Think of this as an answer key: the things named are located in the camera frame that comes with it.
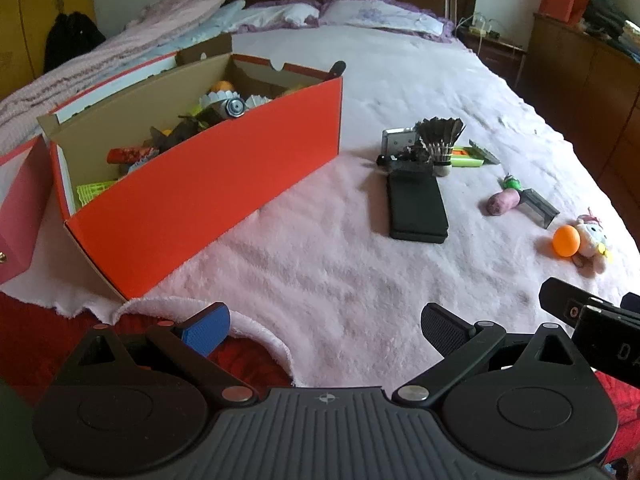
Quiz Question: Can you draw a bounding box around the large floral purple-trim pillow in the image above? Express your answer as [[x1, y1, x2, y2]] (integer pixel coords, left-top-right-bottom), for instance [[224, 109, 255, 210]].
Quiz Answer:
[[320, 0, 454, 43]]

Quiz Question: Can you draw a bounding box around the pink fleece blanket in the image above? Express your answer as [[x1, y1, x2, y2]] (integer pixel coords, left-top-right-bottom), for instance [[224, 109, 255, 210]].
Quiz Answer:
[[0, 25, 640, 391]]

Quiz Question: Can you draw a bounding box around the white cat plush toy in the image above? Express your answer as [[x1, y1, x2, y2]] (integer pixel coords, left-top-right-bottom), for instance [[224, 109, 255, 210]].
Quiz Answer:
[[570, 208, 614, 277]]

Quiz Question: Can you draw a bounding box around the green plastic basket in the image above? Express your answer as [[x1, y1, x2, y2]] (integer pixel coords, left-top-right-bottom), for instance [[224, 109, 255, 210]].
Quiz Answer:
[[76, 180, 119, 209]]

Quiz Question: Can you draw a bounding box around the black backpack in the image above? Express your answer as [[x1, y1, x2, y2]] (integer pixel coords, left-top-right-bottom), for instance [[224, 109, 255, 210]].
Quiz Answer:
[[44, 11, 106, 75]]

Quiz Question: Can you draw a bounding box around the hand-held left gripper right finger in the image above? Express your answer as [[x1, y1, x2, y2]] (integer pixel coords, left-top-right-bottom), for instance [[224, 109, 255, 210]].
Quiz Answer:
[[392, 302, 596, 406]]

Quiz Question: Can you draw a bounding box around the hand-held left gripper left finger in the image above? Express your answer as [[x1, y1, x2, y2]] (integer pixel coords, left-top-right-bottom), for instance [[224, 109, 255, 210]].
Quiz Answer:
[[55, 302, 259, 407]]

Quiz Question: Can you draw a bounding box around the pile of clothes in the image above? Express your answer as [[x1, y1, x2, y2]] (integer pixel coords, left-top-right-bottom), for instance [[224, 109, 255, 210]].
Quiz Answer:
[[582, 0, 640, 62]]

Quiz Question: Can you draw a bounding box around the red patterned tube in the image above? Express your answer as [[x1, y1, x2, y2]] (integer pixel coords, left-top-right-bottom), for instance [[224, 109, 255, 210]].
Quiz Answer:
[[107, 146, 161, 165]]

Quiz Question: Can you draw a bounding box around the black feather shuttlecock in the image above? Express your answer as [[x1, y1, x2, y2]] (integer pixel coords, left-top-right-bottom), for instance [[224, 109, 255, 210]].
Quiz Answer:
[[415, 116, 466, 179]]

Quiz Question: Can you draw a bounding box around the black flat case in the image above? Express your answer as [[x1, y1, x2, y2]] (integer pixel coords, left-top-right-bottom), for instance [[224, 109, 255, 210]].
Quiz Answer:
[[386, 169, 449, 245]]

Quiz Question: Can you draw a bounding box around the yellow wardrobe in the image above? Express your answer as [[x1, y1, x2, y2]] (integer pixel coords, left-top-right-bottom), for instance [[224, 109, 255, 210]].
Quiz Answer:
[[0, 0, 97, 102]]

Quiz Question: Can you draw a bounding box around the pink red case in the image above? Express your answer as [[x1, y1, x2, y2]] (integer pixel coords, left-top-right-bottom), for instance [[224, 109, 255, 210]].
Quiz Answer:
[[0, 135, 52, 286]]

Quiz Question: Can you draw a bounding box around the green orange toy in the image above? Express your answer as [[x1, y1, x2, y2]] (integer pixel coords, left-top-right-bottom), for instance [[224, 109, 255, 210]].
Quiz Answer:
[[450, 146, 485, 169]]

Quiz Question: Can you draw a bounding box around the orange cardboard box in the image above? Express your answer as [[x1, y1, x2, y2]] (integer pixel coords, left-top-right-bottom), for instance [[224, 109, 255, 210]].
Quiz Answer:
[[37, 34, 346, 302]]

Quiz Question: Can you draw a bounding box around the dark toy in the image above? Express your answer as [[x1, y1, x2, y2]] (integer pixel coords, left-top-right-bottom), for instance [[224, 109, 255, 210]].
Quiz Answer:
[[147, 115, 211, 154]]

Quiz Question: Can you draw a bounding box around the pink striped quilt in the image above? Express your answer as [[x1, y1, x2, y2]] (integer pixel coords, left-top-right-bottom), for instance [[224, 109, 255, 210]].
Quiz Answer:
[[0, 0, 237, 142]]

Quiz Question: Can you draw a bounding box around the dark wooden nightstand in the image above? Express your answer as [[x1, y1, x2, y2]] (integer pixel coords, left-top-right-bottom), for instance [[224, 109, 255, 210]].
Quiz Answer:
[[457, 25, 527, 89]]

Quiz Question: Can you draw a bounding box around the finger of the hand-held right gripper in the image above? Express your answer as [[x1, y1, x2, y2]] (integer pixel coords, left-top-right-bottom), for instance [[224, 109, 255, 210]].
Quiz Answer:
[[539, 276, 621, 328]]

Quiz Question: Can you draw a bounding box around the purple toy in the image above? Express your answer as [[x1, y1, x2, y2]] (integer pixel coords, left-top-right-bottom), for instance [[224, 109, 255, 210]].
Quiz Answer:
[[486, 190, 523, 218]]

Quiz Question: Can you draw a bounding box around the brown wooden cabinet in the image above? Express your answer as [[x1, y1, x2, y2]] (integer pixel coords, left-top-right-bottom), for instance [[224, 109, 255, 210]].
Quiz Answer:
[[517, 12, 640, 207]]

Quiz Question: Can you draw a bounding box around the white power strip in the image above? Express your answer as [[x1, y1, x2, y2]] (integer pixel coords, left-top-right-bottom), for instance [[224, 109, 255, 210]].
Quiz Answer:
[[469, 12, 502, 39]]

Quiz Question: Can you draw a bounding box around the red bedsheet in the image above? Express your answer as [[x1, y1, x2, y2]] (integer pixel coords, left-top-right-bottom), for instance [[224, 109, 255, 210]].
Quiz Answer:
[[0, 290, 640, 467]]

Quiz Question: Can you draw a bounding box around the light blue quilt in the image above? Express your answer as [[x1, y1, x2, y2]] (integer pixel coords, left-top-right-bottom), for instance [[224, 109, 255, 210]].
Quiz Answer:
[[172, 0, 247, 47]]

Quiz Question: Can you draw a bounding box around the small white purple-trim pillow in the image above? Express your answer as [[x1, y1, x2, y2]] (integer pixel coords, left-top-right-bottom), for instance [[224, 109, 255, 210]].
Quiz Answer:
[[235, 1, 322, 36]]

